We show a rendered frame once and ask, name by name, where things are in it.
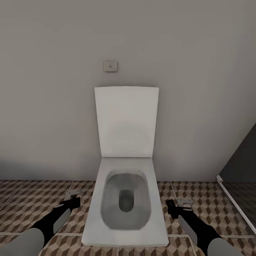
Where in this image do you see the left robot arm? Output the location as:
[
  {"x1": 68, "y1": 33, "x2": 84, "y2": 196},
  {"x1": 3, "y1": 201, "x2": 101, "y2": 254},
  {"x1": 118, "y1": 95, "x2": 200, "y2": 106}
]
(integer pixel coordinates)
[{"x1": 0, "y1": 189, "x2": 82, "y2": 256}]

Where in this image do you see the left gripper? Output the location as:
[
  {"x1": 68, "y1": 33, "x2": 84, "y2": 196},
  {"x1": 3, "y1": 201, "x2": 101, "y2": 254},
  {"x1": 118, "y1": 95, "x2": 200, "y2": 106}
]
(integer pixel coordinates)
[{"x1": 60, "y1": 197, "x2": 80, "y2": 210}]

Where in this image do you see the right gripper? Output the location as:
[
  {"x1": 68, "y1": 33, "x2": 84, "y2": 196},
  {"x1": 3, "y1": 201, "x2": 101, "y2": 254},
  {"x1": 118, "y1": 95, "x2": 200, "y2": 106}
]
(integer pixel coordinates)
[{"x1": 167, "y1": 207, "x2": 191, "y2": 219}]

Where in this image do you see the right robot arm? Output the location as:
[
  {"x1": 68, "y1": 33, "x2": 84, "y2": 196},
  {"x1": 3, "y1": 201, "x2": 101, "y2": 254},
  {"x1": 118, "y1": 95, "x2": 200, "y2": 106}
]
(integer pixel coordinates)
[{"x1": 167, "y1": 198, "x2": 245, "y2": 256}]

